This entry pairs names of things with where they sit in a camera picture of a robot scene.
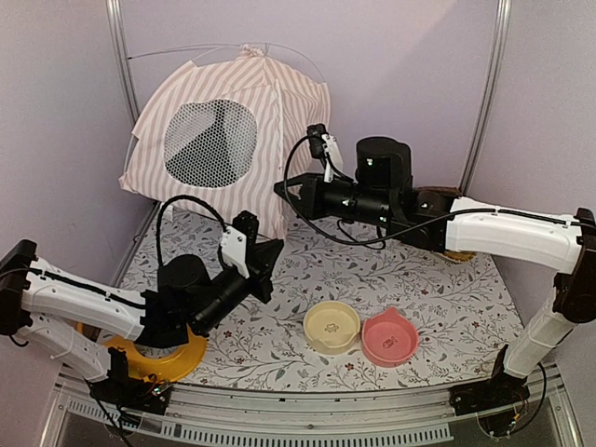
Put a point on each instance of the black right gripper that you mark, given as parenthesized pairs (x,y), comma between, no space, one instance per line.
(308,199)

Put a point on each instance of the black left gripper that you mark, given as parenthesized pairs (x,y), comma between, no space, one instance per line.
(264,255)

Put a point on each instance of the pink striped pet tent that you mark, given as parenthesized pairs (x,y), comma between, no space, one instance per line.
(224,132)

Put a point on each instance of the white tent pole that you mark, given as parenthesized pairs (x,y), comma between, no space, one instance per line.
(204,50)

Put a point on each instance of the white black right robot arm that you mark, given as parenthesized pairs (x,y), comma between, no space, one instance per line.
(564,243)

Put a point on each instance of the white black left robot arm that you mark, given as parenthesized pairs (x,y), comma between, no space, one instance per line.
(106,333)

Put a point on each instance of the cream pet bowl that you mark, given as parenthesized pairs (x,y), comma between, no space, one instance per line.
(331,327)

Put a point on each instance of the pink pet bowl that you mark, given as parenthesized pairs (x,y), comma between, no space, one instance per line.
(389,339)

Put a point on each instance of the yellow double bowl holder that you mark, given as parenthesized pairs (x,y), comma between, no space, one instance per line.
(91,359)

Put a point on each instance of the brown woven mat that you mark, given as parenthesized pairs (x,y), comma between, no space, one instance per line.
(441,190)

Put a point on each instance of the yellow bamboo mat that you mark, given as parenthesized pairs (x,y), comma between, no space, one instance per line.
(458,257)

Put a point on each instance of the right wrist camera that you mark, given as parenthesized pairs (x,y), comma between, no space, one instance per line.
(324,147)

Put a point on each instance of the left aluminium frame post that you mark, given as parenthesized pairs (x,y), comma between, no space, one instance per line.
(117,31)

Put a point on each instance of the aluminium frame post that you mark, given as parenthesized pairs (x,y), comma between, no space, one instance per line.
(117,31)
(496,55)

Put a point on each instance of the aluminium front rail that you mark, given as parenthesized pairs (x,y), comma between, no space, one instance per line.
(214,416)

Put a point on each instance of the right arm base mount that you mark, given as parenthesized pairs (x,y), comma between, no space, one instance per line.
(498,390)

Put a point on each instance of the right aluminium frame post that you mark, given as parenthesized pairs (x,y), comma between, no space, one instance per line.
(496,55)

